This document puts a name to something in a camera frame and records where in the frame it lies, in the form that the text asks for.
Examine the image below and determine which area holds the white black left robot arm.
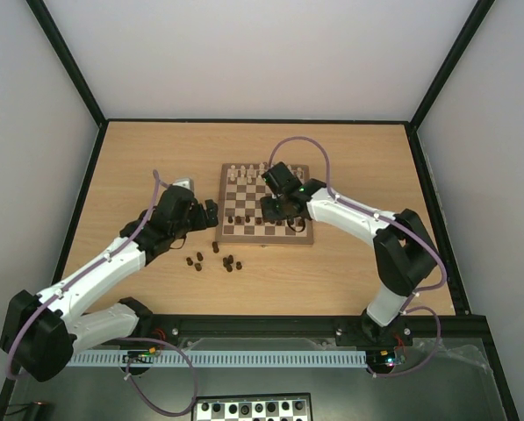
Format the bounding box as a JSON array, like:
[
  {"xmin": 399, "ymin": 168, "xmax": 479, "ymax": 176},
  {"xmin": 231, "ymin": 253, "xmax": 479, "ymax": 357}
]
[{"xmin": 0, "ymin": 182, "xmax": 219, "ymax": 382}]

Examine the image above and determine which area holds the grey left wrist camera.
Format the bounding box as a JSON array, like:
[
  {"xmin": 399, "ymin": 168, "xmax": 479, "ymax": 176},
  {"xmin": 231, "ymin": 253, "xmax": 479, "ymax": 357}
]
[{"xmin": 172, "ymin": 177, "xmax": 195, "ymax": 192}]

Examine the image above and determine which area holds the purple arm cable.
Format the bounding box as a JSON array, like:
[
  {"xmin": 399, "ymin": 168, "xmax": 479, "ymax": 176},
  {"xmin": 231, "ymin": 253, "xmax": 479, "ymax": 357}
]
[
  {"xmin": 6, "ymin": 169, "xmax": 200, "ymax": 416},
  {"xmin": 269, "ymin": 137, "xmax": 449, "ymax": 379}
]

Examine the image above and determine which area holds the black frame post back right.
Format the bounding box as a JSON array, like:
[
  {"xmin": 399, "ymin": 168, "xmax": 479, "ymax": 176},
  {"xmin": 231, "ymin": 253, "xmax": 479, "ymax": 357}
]
[{"xmin": 410, "ymin": 0, "xmax": 495, "ymax": 131}]

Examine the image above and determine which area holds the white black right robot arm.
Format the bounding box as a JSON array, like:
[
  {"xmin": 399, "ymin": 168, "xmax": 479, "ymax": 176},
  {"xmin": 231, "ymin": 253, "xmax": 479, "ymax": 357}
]
[{"xmin": 260, "ymin": 162, "xmax": 447, "ymax": 344}]

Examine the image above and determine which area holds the grey slotted cable duct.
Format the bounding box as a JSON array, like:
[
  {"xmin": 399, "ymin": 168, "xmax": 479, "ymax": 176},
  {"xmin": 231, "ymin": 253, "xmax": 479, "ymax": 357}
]
[{"xmin": 68, "ymin": 350, "xmax": 367, "ymax": 368}]

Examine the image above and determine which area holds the wooden chess board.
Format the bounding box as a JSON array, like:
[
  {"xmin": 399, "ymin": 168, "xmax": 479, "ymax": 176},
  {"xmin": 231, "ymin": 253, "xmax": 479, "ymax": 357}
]
[{"xmin": 215, "ymin": 162, "xmax": 313, "ymax": 246}]

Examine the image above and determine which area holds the black frame post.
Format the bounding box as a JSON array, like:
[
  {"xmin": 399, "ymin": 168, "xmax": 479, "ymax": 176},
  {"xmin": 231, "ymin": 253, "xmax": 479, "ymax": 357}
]
[
  {"xmin": 25, "ymin": 0, "xmax": 107, "ymax": 126},
  {"xmin": 410, "ymin": 0, "xmax": 495, "ymax": 131}
]

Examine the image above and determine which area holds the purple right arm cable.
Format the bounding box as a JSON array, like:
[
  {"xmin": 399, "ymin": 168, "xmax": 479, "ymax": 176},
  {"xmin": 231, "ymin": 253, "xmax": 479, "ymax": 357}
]
[{"xmin": 269, "ymin": 137, "xmax": 449, "ymax": 379}]

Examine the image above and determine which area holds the black frame post back left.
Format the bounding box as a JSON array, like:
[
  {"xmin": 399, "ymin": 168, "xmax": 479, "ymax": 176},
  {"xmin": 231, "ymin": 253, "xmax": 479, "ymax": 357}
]
[{"xmin": 25, "ymin": 0, "xmax": 107, "ymax": 126}]

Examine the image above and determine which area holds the small printed chess board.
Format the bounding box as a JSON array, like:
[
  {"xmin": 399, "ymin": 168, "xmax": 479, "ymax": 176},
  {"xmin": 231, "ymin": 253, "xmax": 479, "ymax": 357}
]
[{"xmin": 190, "ymin": 393, "xmax": 314, "ymax": 421}]

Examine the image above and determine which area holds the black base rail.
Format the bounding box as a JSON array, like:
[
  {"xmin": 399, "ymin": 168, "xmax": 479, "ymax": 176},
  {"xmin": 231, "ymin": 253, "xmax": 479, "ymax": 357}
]
[{"xmin": 24, "ymin": 313, "xmax": 491, "ymax": 350}]

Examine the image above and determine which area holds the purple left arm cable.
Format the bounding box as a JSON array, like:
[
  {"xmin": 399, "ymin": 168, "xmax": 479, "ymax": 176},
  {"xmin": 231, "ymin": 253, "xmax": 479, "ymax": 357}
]
[{"xmin": 6, "ymin": 169, "xmax": 200, "ymax": 416}]

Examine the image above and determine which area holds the dark chess piece table centre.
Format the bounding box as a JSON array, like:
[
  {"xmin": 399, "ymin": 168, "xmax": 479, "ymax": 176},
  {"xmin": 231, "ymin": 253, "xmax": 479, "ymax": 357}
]
[{"xmin": 223, "ymin": 254, "xmax": 234, "ymax": 266}]

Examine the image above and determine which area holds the white chess piece back left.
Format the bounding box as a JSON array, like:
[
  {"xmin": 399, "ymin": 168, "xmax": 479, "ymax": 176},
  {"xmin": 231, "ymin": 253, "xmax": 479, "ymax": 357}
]
[{"xmin": 228, "ymin": 165, "xmax": 237, "ymax": 183}]

